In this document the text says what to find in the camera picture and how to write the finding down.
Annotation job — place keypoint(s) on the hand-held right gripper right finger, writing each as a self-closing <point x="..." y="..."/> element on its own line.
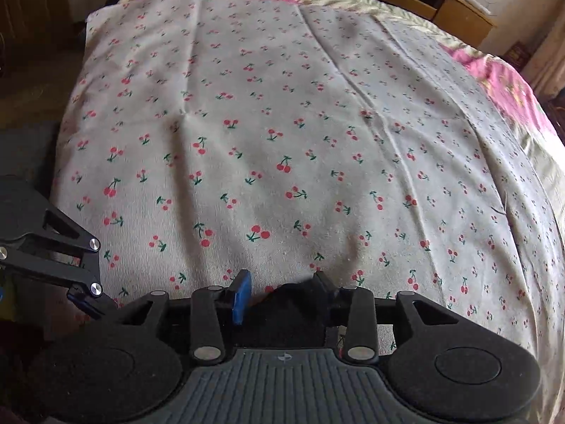
<point x="324" y="293"/>

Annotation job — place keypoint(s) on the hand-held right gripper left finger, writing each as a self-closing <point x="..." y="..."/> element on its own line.
<point x="242" y="296"/>

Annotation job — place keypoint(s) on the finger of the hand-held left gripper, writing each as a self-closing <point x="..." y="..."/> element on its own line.
<point x="44" y="268"/>

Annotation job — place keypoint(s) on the black pants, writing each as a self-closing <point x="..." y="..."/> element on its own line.
<point x="291" y="313"/>

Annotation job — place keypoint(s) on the cherry print bed sheet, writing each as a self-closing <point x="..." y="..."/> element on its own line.
<point x="265" y="119"/>

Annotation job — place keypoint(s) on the pink floral quilt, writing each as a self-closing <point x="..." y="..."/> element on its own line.
<point x="499" y="75"/>

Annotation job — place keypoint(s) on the small red box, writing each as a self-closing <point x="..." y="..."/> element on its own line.
<point x="517" y="54"/>

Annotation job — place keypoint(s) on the long wooden cabinet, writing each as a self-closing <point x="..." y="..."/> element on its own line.
<point x="459" y="13"/>

